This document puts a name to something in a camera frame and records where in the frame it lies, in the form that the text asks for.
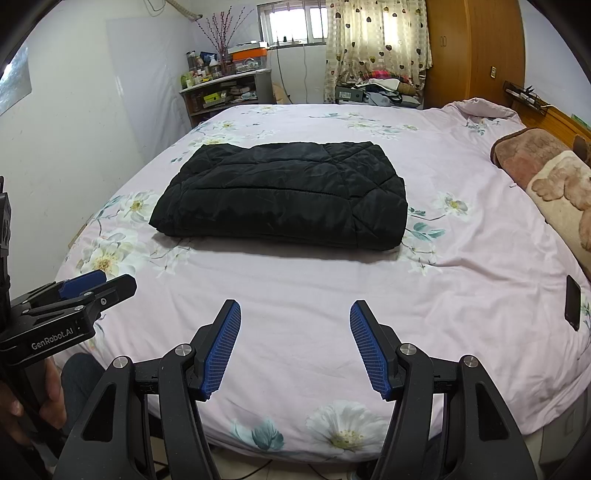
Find row of bottles and jars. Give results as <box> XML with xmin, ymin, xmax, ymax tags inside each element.
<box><xmin>180</xmin><ymin>48</ymin><xmax>232</xmax><ymax>90</ymax></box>

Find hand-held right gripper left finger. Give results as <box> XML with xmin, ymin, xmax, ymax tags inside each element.
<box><xmin>55</xmin><ymin>299</ymin><xmax>242</xmax><ymax>480</ymax></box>

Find black wall rack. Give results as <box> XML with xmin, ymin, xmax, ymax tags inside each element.
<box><xmin>502</xmin><ymin>80</ymin><xmax>555</xmax><ymax>112</ymax></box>

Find wooden wardrobe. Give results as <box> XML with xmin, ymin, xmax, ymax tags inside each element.
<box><xmin>424</xmin><ymin>0</ymin><xmax>527</xmax><ymax>112</ymax></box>

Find black smartphone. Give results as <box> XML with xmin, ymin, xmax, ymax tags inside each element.
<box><xmin>564</xmin><ymin>274</ymin><xmax>583</xmax><ymax>332</ymax></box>

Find black puffer jacket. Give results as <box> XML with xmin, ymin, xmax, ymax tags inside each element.
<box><xmin>148</xmin><ymin>141</ymin><xmax>409</xmax><ymax>251</ymax></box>

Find black flat box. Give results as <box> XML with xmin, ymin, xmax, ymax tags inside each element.
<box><xmin>335</xmin><ymin>85</ymin><xmax>365</xmax><ymax>104</ymax></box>

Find grey flexible hose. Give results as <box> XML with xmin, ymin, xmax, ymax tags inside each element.
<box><xmin>164</xmin><ymin>0</ymin><xmax>204</xmax><ymax>21</ymax></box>

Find heart print curtain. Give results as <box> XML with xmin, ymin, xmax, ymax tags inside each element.
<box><xmin>324</xmin><ymin>0</ymin><xmax>433</xmax><ymax>104</ymax></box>

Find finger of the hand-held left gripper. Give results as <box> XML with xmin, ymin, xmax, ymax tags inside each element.
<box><xmin>79</xmin><ymin>274</ymin><xmax>138</xmax><ymax>320</ymax></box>
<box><xmin>21</xmin><ymin>270</ymin><xmax>108</xmax><ymax>315</ymax></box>

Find clear box with orange lid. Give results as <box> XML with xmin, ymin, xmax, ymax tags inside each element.
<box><xmin>230</xmin><ymin>46</ymin><xmax>269</xmax><ymax>75</ymax></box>

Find pile of clothes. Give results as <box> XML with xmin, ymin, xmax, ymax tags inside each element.
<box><xmin>335</xmin><ymin>71</ymin><xmax>426</xmax><ymax>110</ymax></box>

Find shiny wall poster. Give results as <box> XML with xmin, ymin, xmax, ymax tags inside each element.
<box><xmin>0</xmin><ymin>46</ymin><xmax>33</xmax><ymax>116</ymax></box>

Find bare decorative branches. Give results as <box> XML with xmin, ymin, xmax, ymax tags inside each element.
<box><xmin>196</xmin><ymin>9</ymin><xmax>254</xmax><ymax>63</ymax></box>

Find brown bear print blanket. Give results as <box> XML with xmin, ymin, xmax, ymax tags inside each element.
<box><xmin>490</xmin><ymin>128</ymin><xmax>591</xmax><ymax>252</ymax></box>

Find person's blue jeans leg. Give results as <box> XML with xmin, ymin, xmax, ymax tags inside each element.
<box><xmin>61</xmin><ymin>353</ymin><xmax>106</xmax><ymax>432</ymax></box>

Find cluttered shelf unit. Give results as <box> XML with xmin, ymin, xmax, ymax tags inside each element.
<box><xmin>179</xmin><ymin>68</ymin><xmax>274</xmax><ymax>130</ymax></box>

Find window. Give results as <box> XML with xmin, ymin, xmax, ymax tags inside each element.
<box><xmin>256</xmin><ymin>2</ymin><xmax>329</xmax><ymax>47</ymax></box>

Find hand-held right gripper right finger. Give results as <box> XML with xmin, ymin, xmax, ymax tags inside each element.
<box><xmin>349</xmin><ymin>299</ymin><xmax>539</xmax><ymax>480</ymax></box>

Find person's left hand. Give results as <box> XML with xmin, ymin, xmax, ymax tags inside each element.
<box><xmin>0</xmin><ymin>357</ymin><xmax>68</xmax><ymax>446</ymax></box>

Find wooden headboard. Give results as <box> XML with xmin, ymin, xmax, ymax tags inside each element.
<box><xmin>517</xmin><ymin>104</ymin><xmax>591</xmax><ymax>153</ymax></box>

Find pink floral bed sheet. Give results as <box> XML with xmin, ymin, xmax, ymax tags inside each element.
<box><xmin>54</xmin><ymin>97</ymin><xmax>591</xmax><ymax>462</ymax></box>

